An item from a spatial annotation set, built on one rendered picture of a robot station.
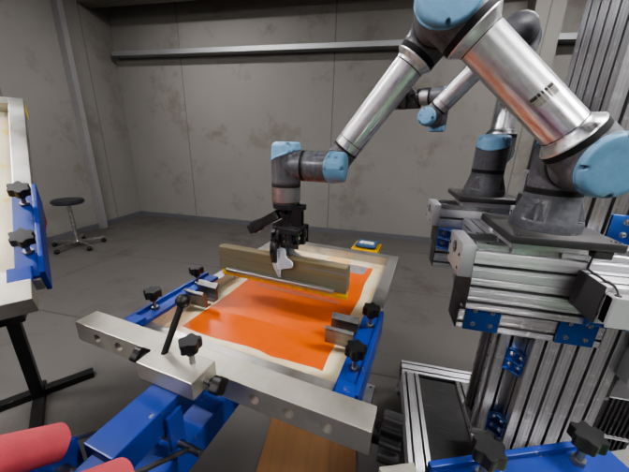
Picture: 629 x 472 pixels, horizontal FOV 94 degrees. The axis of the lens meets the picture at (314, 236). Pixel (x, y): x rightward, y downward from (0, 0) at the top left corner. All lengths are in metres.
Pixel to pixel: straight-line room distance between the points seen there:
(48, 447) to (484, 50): 0.91
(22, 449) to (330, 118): 4.41
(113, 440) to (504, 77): 0.87
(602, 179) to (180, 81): 5.38
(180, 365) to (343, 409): 0.28
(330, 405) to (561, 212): 0.66
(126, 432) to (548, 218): 0.91
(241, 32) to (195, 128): 1.59
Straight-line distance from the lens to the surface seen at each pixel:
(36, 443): 0.57
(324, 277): 0.79
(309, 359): 0.75
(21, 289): 0.82
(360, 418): 0.54
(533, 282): 0.91
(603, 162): 0.72
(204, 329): 0.88
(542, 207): 0.87
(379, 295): 0.96
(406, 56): 0.83
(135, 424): 0.58
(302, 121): 4.68
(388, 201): 4.59
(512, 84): 0.70
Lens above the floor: 1.45
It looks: 18 degrees down
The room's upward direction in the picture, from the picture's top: 2 degrees clockwise
